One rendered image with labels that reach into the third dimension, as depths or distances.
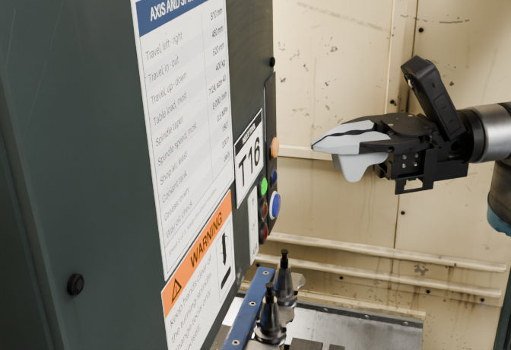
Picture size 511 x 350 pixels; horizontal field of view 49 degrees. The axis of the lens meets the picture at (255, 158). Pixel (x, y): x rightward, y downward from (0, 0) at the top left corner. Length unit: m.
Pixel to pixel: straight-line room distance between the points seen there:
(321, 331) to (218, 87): 1.30
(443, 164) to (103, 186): 0.53
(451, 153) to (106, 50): 0.54
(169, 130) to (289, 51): 1.01
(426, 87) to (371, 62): 0.68
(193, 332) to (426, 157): 0.37
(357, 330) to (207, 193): 1.28
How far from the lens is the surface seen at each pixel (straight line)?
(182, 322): 0.47
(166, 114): 0.39
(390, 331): 1.72
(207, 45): 0.45
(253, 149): 0.60
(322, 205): 1.54
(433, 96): 0.70
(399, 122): 0.73
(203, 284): 0.50
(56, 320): 0.31
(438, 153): 0.76
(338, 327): 1.72
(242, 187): 0.57
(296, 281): 1.26
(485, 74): 1.37
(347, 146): 0.68
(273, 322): 1.11
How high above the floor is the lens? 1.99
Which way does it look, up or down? 26 degrees down
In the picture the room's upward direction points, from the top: 2 degrees counter-clockwise
